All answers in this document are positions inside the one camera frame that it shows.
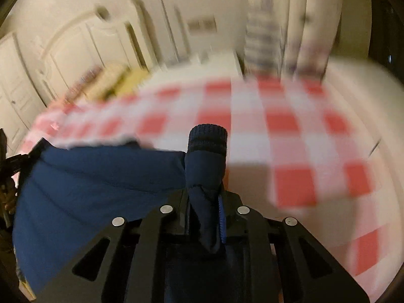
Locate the printed striped curtain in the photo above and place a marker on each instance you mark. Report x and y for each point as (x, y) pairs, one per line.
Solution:
(284, 22)

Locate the person's left hand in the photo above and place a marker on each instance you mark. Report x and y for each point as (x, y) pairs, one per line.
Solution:
(8, 195)

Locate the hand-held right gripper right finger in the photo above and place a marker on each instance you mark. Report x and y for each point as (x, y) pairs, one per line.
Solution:
(222, 224)

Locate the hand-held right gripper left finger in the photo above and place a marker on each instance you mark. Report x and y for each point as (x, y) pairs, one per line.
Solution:
(176, 214)

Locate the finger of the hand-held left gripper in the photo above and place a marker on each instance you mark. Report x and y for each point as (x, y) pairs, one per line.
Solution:
(19, 161)

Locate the yellow pillow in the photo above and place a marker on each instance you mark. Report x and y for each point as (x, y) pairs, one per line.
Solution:
(132, 80)

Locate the red white checkered cloth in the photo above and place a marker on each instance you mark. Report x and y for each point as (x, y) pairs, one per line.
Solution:
(284, 132)

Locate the white wardrobe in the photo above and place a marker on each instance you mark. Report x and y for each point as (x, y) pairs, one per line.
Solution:
(15, 85)

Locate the navy blue puffer jacket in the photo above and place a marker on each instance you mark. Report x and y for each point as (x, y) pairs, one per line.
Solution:
(94, 180)

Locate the wall switch panel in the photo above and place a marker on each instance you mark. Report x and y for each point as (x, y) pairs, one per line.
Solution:
(202, 25)

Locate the cream pillow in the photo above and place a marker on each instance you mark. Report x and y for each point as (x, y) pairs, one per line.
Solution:
(110, 75)

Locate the white bed headboard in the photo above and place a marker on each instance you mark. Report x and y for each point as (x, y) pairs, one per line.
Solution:
(94, 44)

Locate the colourful patterned pillow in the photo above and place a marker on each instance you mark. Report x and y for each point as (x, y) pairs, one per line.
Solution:
(82, 80)

